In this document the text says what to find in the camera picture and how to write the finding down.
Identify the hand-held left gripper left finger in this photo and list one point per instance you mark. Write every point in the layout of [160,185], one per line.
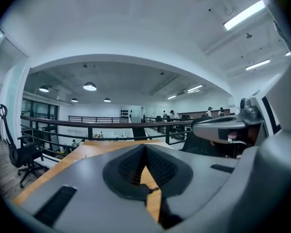
[87,190]

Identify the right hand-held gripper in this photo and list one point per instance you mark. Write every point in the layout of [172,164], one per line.
[271,115]

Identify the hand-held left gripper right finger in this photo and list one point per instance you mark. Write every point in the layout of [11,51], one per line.
[203,178]

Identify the person's right hand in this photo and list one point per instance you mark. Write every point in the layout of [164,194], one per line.
[251,133]

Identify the ceiling fluorescent light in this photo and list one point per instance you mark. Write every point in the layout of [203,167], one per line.
[171,97]
[243,14]
[257,64]
[194,88]

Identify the black railing wooden handrail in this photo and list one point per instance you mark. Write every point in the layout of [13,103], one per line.
[87,124]

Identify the black metal balustrade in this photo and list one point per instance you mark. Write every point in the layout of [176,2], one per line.
[99,119]

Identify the black office chair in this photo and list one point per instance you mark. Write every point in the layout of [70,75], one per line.
[21,154]

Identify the black dome pendant lamp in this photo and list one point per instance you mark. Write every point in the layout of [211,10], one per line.
[90,87]
[43,89]
[107,100]
[74,100]

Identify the person's white t-shirt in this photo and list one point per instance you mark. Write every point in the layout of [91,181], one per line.
[281,16]

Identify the cluster of black wall discs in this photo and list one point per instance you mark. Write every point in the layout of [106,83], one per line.
[125,113]

